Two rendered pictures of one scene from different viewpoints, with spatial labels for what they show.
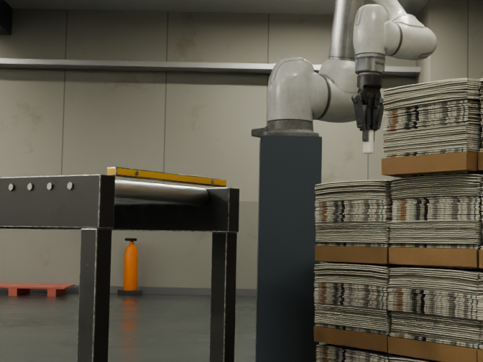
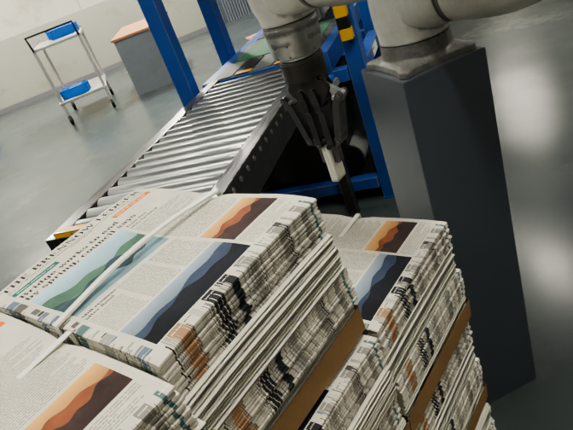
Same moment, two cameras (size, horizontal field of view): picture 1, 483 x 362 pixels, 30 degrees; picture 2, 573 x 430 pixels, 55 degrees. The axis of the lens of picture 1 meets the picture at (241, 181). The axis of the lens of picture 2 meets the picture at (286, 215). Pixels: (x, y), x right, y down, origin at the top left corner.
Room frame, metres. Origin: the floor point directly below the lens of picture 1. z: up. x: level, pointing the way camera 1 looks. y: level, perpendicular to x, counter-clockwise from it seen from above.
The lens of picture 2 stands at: (2.40, -1.26, 1.36)
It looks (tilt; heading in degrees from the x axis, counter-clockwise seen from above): 27 degrees down; 81
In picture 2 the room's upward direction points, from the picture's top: 21 degrees counter-clockwise
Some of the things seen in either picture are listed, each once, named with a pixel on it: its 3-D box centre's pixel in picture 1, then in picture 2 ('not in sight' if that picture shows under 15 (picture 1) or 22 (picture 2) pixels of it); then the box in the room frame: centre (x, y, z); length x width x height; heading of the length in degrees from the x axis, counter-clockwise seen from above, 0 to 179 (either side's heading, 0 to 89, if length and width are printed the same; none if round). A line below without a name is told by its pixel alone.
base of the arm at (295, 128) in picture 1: (284, 131); (412, 45); (2.99, -0.14, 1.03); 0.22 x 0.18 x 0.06; 90
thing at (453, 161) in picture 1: (443, 165); not in sight; (2.26, -0.51, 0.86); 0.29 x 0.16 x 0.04; 35
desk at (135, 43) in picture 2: not in sight; (153, 50); (2.80, 6.75, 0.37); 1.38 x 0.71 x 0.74; 81
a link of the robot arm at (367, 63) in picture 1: (369, 65); (294, 37); (2.66, -0.38, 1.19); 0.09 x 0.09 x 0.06
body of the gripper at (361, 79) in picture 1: (369, 90); (308, 80); (2.66, -0.38, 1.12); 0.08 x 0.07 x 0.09; 127
